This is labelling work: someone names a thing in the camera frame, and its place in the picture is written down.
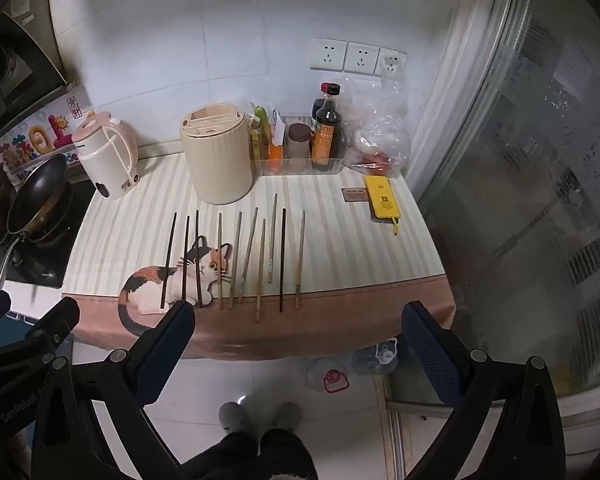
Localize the black chopstick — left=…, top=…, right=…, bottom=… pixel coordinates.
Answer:
left=195, top=209, right=202, bottom=308
left=181, top=215, right=190, bottom=301
left=160, top=211, right=178, bottom=311

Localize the wooden chopstick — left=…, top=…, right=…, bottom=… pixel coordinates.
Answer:
left=238, top=207, right=259, bottom=304
left=216, top=212, right=224, bottom=310
left=254, top=219, right=266, bottom=323
left=228, top=211, right=242, bottom=310
left=294, top=210, right=306, bottom=310
left=268, top=192, right=278, bottom=284

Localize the left gripper of other arm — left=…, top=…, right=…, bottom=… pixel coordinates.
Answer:
left=0, top=290, right=80, bottom=479

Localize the plastic bottle on floor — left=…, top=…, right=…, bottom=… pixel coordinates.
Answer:
left=304, top=338, right=398, bottom=394

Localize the black induction cooktop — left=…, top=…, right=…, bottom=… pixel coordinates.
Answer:
left=6, top=180, right=95, bottom=288

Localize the black wok pan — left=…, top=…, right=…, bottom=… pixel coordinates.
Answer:
left=0, top=154, right=70, bottom=291

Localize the striped cat table mat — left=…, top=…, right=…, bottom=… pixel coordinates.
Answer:
left=62, top=154, right=455, bottom=361

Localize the brown card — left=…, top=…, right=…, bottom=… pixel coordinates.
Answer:
left=341, top=188, right=368, bottom=203

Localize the pink electric kettle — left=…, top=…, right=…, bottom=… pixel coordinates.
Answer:
left=72, top=112, right=140, bottom=200

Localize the cream utensil holder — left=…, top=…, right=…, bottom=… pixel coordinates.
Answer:
left=180, top=103, right=253, bottom=205

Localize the clear plastic organizer tray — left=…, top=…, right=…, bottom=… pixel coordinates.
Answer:
left=251, top=115, right=344, bottom=177

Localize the clear plastic bag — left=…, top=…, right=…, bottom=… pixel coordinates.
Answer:
left=338, top=77, right=412, bottom=178

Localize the dark soy sauce bottle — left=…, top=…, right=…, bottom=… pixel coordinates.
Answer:
left=311, top=82, right=342, bottom=171

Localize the brown lid jar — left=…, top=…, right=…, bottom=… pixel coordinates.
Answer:
left=287, top=122, right=312, bottom=159

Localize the colourful wall sticker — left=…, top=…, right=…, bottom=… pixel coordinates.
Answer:
left=0, top=86, right=93, bottom=188

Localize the white wall socket right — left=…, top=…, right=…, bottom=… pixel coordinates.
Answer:
left=374, top=48, right=408, bottom=79

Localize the white wall socket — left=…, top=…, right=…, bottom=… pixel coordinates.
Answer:
left=343, top=41, right=379, bottom=75
left=309, top=38, right=348, bottom=72
left=374, top=48, right=408, bottom=79

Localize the white wall socket middle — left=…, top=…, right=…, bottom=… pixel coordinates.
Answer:
left=343, top=41, right=379, bottom=75

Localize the white wall socket left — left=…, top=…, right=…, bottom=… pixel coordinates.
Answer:
left=309, top=38, right=348, bottom=72

